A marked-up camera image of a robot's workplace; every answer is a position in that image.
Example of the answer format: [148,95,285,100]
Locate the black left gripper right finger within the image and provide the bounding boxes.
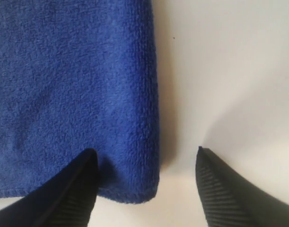
[195,147,289,227]

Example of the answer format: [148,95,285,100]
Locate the blue microfiber towel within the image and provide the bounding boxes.
[0,0,159,203]

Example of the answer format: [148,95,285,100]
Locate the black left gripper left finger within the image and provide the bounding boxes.
[0,148,99,227]

